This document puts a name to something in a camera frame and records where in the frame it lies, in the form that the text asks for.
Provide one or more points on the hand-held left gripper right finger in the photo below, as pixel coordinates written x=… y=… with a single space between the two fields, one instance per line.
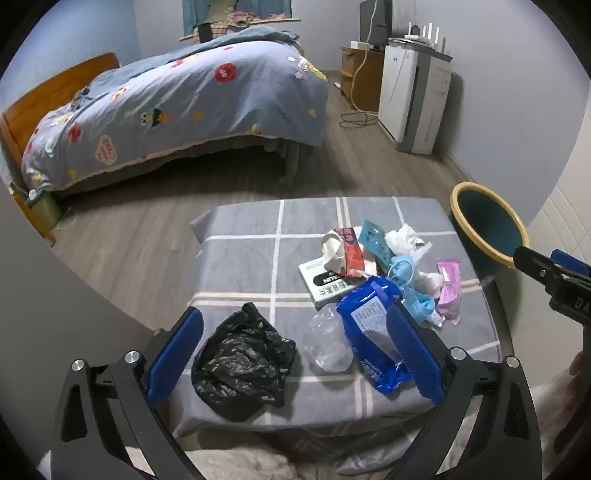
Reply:
x=415 y=350

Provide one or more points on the black plastic bag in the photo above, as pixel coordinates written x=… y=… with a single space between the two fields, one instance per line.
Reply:
x=240 y=364

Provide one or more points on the clear plastic bag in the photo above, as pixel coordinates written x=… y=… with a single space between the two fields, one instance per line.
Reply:
x=328 y=346

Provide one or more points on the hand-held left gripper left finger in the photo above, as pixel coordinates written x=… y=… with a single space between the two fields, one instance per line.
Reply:
x=175 y=355

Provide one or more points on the wooden bed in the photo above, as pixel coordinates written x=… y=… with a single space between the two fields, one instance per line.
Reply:
x=60 y=78

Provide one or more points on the white medicine box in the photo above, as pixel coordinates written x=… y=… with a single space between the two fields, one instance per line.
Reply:
x=323 y=281

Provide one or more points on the blue wet wipes packet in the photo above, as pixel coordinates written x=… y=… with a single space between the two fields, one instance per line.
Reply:
x=369 y=318

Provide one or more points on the cream tissue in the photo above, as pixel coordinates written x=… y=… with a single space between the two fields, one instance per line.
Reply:
x=330 y=251

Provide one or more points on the green box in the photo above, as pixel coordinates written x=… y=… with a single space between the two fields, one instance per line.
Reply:
x=44 y=210

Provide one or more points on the black monitor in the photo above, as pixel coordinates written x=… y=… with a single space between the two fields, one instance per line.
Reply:
x=378 y=23

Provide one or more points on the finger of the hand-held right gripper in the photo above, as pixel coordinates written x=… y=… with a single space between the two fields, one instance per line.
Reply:
x=572 y=266
x=535 y=266

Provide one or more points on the white air purifier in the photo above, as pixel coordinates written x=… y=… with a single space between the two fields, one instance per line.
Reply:
x=397 y=92

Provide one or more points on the white fluffy garment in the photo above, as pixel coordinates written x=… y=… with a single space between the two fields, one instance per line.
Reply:
x=231 y=466

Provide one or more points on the white router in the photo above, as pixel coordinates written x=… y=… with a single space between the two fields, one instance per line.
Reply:
x=415 y=37

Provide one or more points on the teal blister pack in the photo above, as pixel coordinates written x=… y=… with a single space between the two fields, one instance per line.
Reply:
x=374 y=240

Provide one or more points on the red snack wrapper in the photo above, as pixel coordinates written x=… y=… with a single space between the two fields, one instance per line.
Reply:
x=353 y=254

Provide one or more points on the teal curtain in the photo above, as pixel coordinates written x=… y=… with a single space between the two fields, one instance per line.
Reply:
x=194 y=11

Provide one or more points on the white power strip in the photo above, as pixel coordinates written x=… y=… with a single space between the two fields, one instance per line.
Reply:
x=360 y=45

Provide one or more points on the pink packet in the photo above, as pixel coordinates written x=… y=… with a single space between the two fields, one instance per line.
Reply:
x=448 y=286

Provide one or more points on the pile of clothes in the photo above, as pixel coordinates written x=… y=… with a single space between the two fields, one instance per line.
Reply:
x=231 y=21

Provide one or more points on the wooden cabinet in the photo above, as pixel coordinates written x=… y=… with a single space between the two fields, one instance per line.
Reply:
x=364 y=74

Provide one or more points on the small white tissue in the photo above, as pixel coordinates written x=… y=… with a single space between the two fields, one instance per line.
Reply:
x=431 y=280

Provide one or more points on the teal bin with yellow rim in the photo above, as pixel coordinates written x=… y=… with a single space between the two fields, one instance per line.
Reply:
x=489 y=221

